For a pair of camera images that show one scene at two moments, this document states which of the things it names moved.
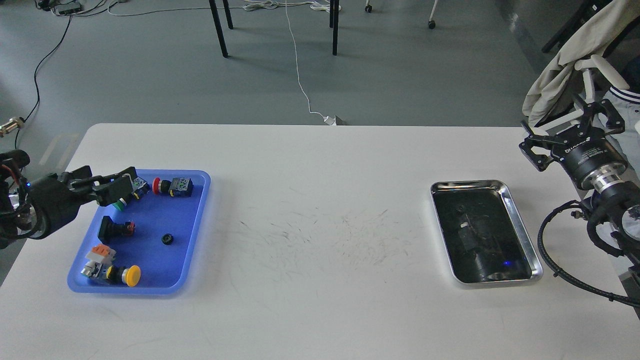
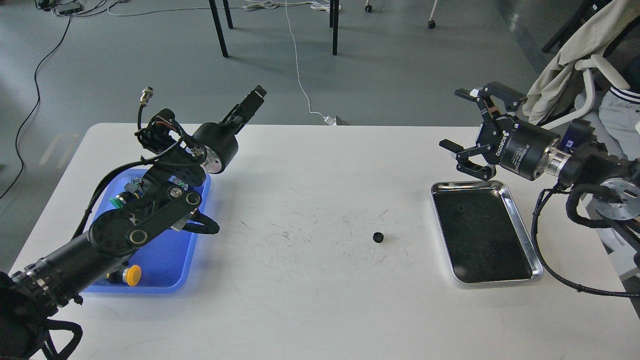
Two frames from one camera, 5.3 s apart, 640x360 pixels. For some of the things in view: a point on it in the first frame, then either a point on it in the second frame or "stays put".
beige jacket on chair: [607, 24] stays put
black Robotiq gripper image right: [582, 153] -> [518, 147]
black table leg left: [218, 27] stays put
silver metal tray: [484, 238] stays put
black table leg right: [334, 8] stays put
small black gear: [167, 239] -> [378, 237]
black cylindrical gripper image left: [55, 200] -> [221, 141]
